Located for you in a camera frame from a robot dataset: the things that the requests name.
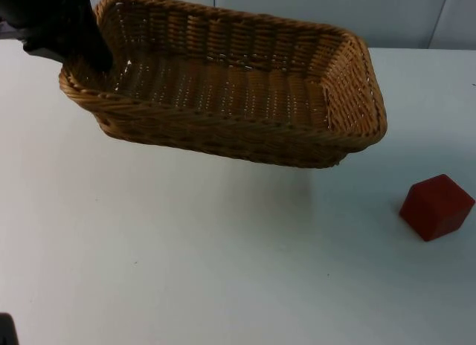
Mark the red cube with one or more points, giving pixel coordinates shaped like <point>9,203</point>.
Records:
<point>435,207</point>

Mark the pale brown wicker basket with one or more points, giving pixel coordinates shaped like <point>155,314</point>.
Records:
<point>238,99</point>

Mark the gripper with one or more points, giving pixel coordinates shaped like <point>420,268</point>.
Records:
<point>56,21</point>

